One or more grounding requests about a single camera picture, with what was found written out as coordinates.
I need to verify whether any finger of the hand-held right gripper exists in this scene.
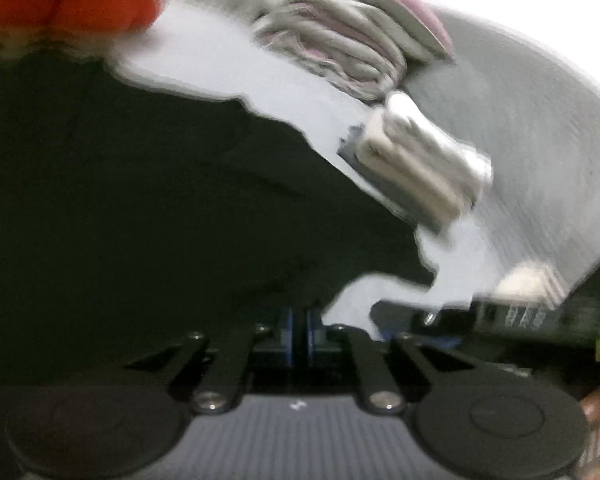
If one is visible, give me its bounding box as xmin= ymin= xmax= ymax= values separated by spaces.
xmin=380 ymin=332 xmax=463 ymax=356
xmin=370 ymin=300 xmax=475 ymax=339

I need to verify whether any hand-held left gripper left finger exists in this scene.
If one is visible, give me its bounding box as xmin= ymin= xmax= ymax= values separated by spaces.
xmin=125 ymin=307 xmax=295 ymax=415

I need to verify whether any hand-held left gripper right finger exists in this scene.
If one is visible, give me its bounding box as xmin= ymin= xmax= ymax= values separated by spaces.
xmin=305 ymin=307 xmax=486 ymax=416

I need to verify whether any black garment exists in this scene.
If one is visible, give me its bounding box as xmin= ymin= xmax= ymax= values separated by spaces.
xmin=0 ymin=50 xmax=438 ymax=391

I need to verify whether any cream fleece garment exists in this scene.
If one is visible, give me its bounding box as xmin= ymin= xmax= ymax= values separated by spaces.
xmin=495 ymin=261 xmax=568 ymax=309

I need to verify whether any folded beige garment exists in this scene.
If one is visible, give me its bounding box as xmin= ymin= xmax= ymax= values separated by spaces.
xmin=355 ymin=110 xmax=473 ymax=226

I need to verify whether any folded white garment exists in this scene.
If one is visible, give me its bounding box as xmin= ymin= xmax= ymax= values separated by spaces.
xmin=382 ymin=91 xmax=495 ymax=201

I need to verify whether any grey quilted blanket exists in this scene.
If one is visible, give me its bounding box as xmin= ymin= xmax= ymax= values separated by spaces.
xmin=405 ymin=7 xmax=600 ymax=301

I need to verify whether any folded white pink quilt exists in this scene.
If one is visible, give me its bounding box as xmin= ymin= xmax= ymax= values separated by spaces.
xmin=252 ymin=0 xmax=411 ymax=103

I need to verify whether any pink grey pillow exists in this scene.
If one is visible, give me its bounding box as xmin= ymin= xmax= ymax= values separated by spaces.
xmin=325 ymin=0 xmax=456 ymax=63

